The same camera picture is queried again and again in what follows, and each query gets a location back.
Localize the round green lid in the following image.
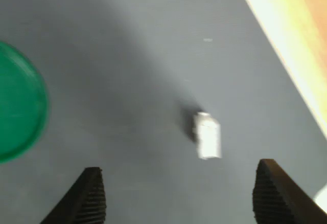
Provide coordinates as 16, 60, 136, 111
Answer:
0, 41, 51, 165

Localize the dark grey mat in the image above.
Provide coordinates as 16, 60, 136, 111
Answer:
0, 0, 327, 224

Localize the small white plastic terminal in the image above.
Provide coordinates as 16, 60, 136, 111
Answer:
193, 111, 222, 161

